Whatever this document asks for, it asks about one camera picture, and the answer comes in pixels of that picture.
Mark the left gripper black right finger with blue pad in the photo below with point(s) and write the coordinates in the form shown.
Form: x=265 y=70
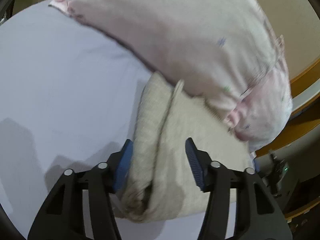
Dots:
x=257 y=214

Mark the cream cable-knit garment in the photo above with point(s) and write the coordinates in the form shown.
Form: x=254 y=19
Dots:
x=160 y=184

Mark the pink floral pillow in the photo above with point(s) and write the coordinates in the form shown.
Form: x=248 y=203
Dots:
x=223 y=50

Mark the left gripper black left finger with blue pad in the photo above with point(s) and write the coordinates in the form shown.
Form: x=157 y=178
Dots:
x=61 y=214

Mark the wooden headboard frame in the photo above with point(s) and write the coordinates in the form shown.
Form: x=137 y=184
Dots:
x=300 y=138

